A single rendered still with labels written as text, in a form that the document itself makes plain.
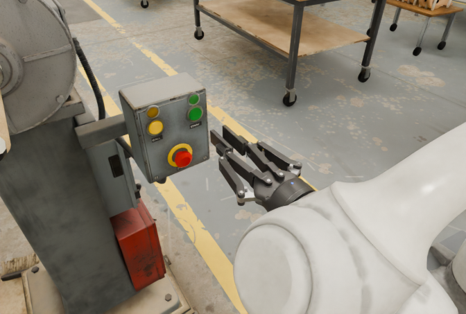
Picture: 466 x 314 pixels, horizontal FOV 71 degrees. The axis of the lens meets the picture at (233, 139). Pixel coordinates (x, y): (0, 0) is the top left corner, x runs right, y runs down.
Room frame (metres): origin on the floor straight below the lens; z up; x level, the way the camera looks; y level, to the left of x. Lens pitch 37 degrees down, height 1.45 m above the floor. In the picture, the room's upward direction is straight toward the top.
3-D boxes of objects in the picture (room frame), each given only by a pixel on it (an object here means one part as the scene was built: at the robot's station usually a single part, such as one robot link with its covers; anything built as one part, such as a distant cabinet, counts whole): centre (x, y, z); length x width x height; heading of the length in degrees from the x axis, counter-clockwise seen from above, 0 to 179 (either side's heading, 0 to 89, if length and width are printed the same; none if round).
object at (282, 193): (0.36, -0.08, 1.07); 0.09 x 0.08 x 0.07; 33
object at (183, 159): (0.56, 0.11, 0.98); 0.04 x 0.04 x 0.04; 33
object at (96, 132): (0.62, 0.26, 1.02); 0.19 x 0.04 x 0.04; 123
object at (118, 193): (0.72, 0.37, 0.93); 0.15 x 0.10 x 0.55; 33
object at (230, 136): (0.50, 0.00, 1.07); 0.07 x 0.01 x 0.03; 33
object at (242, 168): (0.40, -0.02, 1.07); 0.11 x 0.01 x 0.04; 41
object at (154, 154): (0.65, 0.21, 0.99); 0.24 x 0.21 x 0.26; 33
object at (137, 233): (0.73, 0.36, 0.49); 0.25 x 0.12 x 0.37; 33
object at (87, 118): (0.65, 0.36, 1.02); 0.13 x 0.04 x 0.04; 33
